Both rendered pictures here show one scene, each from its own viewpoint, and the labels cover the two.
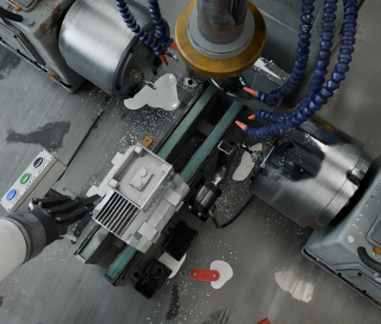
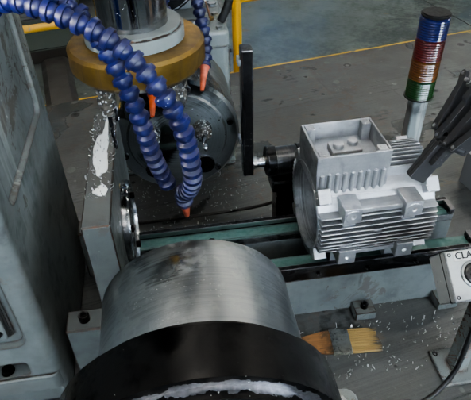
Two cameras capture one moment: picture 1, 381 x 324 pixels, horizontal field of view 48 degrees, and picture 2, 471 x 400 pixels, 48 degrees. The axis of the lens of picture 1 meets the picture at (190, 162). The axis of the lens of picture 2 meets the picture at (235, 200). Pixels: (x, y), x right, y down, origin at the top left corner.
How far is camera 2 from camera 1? 1.10 m
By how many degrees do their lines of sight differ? 62
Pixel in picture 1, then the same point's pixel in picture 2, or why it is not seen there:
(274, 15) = (25, 137)
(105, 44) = (240, 273)
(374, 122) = not seen: hidden behind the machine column
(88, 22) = (231, 317)
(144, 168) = (332, 149)
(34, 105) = not seen: outside the picture
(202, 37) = (168, 21)
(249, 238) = (264, 195)
